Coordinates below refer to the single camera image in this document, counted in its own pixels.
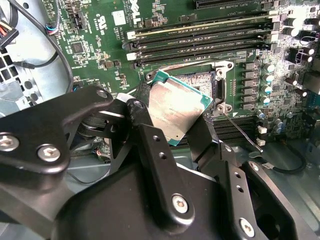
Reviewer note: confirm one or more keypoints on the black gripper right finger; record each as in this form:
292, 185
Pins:
228, 162

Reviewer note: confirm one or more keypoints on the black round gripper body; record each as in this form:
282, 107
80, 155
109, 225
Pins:
112, 212

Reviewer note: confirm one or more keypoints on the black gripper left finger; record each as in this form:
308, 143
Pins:
50, 125

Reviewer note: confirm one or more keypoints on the silver topped CPU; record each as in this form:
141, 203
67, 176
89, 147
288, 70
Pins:
175, 105

